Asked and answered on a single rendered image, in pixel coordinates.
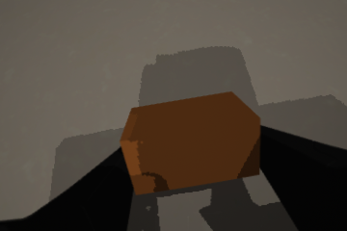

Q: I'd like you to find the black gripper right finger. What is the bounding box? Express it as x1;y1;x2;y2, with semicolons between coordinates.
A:
259;125;347;231

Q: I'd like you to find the brown block with black square face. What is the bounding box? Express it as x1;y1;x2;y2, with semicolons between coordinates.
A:
120;91;261;195

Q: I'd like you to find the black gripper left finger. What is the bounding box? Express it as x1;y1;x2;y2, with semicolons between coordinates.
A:
0;147;134;231

